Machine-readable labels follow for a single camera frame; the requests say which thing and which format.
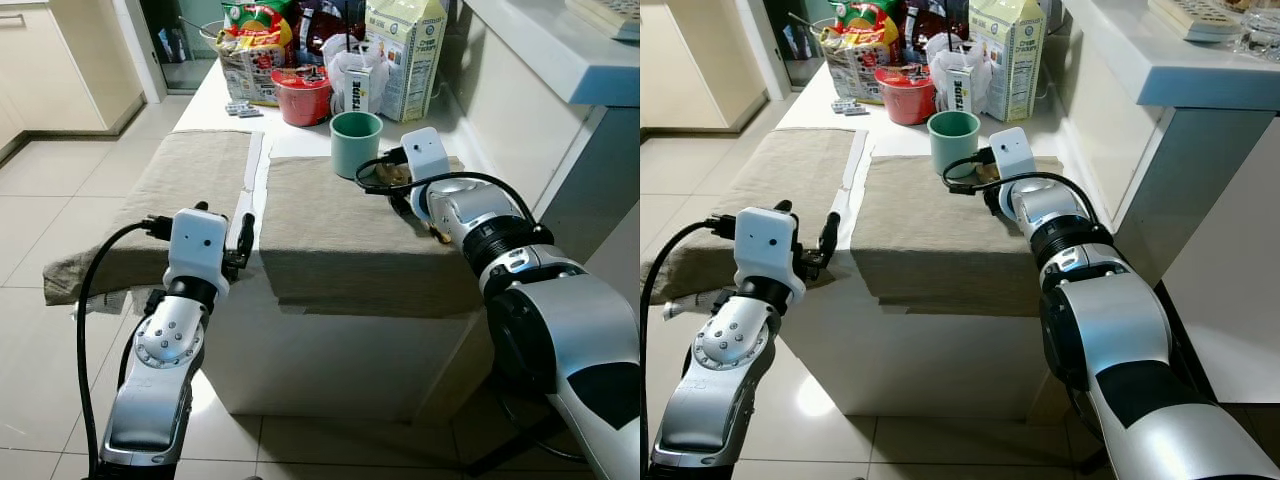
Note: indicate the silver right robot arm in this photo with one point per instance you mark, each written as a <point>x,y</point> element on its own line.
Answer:
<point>1130,330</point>
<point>560,330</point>

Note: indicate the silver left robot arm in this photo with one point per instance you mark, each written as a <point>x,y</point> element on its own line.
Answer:
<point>715,400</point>
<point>150,400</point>

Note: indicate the beige cloth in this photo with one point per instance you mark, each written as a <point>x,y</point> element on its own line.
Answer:
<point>930,240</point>
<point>340,240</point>
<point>790,175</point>
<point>180,180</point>

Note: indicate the small blister pack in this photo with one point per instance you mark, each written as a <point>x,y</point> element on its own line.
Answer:
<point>244,109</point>
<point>851,108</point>

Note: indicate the green cup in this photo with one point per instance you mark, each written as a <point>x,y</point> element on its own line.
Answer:
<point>355,145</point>
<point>953,145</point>

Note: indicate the red bowl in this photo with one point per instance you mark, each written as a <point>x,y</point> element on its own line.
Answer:
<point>300,100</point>
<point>903,100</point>

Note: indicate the white kitchen island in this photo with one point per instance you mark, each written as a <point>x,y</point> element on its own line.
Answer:
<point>330,370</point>
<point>930,370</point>

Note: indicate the beige cabinet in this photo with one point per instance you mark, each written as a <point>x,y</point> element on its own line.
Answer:
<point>60,60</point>
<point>690,55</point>

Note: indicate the small drink carton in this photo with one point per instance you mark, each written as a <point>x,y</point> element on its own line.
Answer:
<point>960,92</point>
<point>358,92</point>

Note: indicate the white plastic bag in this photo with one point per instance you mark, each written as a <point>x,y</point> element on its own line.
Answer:
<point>345,55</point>
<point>940,52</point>

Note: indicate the dark red package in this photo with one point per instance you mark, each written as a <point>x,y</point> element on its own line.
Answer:
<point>325,25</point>
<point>930,20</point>

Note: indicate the large milk carton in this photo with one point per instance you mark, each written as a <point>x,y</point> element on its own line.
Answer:
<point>410,60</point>
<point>1010,60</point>

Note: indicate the white tray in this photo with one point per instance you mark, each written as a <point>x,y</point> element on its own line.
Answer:
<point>605,15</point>
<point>1195,18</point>

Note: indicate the white counter with grey top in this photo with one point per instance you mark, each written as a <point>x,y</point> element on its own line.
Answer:
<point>560,60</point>
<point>1180,70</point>

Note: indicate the clear glass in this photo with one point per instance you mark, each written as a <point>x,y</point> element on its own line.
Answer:
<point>1262,35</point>

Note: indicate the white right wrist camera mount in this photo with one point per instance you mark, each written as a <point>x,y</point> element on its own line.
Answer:
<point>1012,155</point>
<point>425,155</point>

